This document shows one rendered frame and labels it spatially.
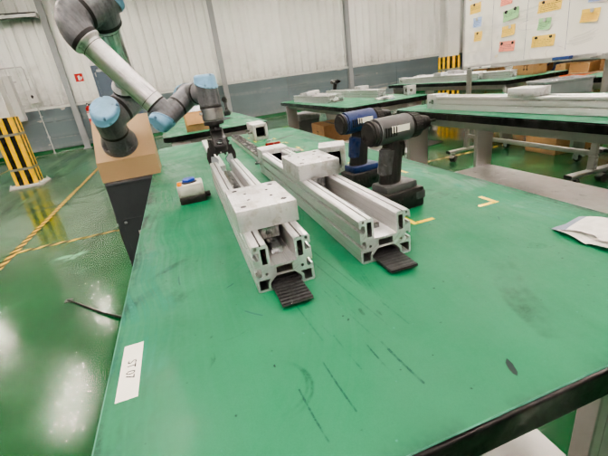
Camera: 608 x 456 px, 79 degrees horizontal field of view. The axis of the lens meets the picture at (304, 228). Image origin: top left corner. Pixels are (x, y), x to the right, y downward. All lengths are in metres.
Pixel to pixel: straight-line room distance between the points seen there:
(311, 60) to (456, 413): 12.84
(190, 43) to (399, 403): 12.18
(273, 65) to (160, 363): 12.33
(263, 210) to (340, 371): 0.31
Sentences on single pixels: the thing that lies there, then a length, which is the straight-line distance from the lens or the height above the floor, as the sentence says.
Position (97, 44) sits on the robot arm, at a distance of 1.45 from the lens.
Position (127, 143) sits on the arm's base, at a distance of 1.83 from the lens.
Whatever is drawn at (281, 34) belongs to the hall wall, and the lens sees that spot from 12.91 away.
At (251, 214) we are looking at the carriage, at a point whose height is 0.89.
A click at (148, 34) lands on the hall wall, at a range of 12.39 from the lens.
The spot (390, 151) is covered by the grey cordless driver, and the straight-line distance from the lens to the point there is 0.87.
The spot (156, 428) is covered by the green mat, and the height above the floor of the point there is 0.78.
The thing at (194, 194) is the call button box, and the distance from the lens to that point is 1.22.
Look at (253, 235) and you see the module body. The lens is 0.64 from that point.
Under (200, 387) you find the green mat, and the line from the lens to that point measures 0.50.
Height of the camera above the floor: 1.10
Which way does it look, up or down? 22 degrees down
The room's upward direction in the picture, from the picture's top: 8 degrees counter-clockwise
